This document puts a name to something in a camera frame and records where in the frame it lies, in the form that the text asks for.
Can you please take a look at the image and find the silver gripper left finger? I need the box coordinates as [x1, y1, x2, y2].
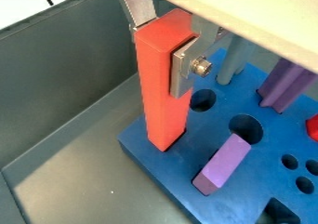
[119, 0, 156, 33]

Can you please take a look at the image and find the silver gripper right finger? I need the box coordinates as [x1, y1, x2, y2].
[170, 14, 228, 99]

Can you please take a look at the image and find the red rectangular block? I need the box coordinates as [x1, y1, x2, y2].
[134, 9, 194, 152]

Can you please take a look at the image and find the blue shape board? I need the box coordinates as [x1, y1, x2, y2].
[116, 47, 318, 224]

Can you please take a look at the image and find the light blue peg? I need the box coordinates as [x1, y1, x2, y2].
[216, 35, 256, 86]

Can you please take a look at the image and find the purple star peg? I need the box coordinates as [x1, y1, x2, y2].
[256, 58, 318, 113]

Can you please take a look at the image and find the red hexagonal peg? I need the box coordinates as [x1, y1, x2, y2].
[306, 113, 318, 142]

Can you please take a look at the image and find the purple rectangular block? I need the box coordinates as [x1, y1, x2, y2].
[192, 134, 251, 196]

